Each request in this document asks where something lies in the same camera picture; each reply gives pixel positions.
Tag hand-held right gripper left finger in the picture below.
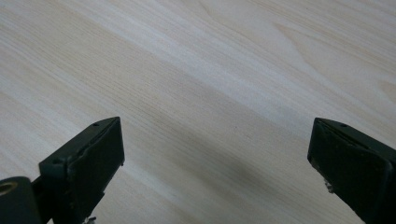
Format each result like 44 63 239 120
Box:
38 116 126 224

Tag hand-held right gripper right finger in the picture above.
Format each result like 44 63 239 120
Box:
306 117 396 224

